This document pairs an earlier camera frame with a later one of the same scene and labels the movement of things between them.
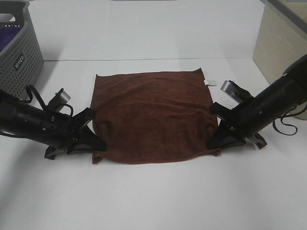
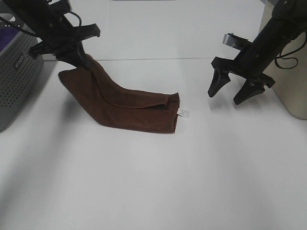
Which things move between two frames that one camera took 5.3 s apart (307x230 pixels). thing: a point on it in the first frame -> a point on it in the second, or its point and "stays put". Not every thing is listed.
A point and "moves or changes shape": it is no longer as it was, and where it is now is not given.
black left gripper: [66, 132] -> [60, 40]
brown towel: [149, 117] moves or changes shape
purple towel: [6, 35] stays put
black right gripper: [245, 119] -> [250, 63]
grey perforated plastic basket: [21, 63] stays put
